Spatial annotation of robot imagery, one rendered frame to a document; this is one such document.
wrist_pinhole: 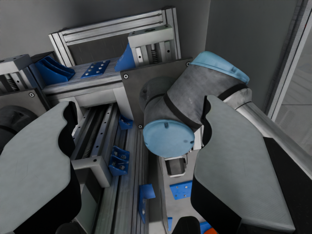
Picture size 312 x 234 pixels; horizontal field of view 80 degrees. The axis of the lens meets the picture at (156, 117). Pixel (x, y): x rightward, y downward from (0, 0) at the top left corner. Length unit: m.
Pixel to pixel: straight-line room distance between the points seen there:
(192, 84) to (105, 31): 1.08
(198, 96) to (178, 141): 0.11
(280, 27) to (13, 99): 0.91
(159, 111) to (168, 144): 0.08
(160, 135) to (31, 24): 1.55
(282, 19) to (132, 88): 0.55
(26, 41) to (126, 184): 1.53
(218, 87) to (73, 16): 1.44
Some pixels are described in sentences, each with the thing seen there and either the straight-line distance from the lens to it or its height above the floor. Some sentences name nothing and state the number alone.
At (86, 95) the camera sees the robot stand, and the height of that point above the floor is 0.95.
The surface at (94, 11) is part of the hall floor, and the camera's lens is 1.64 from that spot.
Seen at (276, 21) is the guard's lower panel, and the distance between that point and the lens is 0.84.
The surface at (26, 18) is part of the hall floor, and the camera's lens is 1.82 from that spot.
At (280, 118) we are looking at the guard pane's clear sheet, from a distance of 0.81.
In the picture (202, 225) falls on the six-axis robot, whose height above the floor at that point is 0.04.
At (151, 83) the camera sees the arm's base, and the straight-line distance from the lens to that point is 0.56.
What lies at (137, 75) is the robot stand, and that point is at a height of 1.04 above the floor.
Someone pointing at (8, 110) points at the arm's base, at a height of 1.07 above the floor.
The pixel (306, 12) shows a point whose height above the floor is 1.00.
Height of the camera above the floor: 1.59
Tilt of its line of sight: 57 degrees down
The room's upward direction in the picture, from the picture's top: 175 degrees clockwise
